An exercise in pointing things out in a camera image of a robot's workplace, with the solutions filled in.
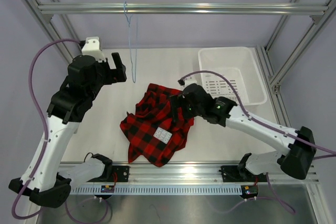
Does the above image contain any light blue wire hanger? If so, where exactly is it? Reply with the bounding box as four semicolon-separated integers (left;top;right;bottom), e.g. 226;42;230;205
123;1;139;84

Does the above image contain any red black plaid shirt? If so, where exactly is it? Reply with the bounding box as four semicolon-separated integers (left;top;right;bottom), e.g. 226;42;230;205
120;83;194;167

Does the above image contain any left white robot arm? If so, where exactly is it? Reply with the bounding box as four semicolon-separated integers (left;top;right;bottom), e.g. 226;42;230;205
8;52;127;208

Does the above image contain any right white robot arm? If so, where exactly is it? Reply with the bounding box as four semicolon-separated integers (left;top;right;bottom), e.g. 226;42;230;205
170;83;316;180

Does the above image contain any white plastic basket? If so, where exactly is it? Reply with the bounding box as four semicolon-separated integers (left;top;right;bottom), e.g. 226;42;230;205
198;47;267;106

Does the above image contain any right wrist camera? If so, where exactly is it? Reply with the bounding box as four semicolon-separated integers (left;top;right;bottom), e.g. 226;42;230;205
178;76;197;87

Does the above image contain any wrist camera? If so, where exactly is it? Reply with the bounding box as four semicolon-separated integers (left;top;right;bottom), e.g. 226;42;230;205
79;36;105;62
178;76;197;87

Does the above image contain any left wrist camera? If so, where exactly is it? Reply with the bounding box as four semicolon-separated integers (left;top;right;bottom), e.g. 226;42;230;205
79;36;105;62

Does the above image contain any aluminium frame crossbar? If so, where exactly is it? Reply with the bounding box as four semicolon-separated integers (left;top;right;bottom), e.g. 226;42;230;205
38;3;329;16

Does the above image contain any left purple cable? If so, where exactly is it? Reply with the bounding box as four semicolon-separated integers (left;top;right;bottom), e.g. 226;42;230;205
10;38;112;221

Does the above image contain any purple cable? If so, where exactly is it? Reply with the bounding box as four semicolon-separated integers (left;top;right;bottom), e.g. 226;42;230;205
10;38;112;221
181;70;336;214

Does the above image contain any white slotted cable duct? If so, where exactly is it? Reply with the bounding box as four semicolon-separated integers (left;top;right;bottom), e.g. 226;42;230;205
70;184;243;196

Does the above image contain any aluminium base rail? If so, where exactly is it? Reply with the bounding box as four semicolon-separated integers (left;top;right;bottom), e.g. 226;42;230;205
59;162;319;185

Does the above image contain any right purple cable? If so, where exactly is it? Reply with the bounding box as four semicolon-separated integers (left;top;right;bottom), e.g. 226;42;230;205
181;70;336;214

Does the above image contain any left aluminium frame post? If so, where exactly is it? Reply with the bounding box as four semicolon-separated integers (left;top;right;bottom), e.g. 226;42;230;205
21;0;79;64

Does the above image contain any aluminium frame post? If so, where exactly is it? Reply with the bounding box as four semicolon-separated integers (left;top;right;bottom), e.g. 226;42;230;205
265;0;335;93
21;0;79;64

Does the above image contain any right aluminium frame post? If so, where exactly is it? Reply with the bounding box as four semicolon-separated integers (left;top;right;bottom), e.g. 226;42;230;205
265;0;335;93

